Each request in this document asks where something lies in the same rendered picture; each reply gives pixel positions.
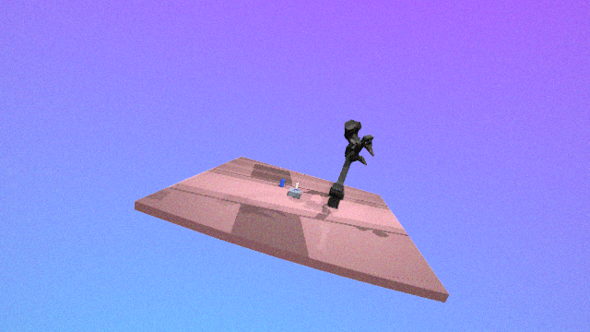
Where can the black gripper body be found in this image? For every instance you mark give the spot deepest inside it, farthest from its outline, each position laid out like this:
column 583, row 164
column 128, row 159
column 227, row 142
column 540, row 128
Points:
column 359, row 147

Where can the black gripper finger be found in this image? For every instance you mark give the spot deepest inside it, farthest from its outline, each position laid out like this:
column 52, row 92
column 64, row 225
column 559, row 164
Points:
column 369, row 147
column 361, row 159

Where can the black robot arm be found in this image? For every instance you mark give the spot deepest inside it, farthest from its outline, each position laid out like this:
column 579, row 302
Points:
column 337, row 192

